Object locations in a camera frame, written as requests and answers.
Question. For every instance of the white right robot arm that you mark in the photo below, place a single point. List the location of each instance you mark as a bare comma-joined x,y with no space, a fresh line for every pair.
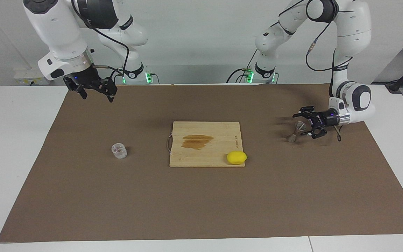
58,31

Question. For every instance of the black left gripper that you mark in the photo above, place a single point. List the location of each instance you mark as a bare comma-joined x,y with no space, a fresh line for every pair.
326,118

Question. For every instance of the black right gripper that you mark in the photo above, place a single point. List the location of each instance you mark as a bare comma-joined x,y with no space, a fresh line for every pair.
84,78

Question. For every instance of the brown table mat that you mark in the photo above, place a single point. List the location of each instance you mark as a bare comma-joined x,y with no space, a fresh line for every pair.
201,203

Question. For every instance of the wooden cutting board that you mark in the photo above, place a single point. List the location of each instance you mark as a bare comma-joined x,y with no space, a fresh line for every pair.
205,154

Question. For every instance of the white wall socket strip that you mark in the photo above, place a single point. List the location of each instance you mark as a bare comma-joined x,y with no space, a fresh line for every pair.
28,77

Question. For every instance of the metal double jigger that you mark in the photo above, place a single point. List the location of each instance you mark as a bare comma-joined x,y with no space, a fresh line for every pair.
296,132

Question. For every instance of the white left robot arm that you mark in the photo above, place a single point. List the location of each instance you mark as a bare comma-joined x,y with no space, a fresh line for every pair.
352,35

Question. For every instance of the clear glass cup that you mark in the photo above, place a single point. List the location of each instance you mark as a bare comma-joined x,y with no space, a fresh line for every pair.
119,151

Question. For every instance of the yellow lemon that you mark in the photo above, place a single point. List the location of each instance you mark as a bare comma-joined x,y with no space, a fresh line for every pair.
237,158

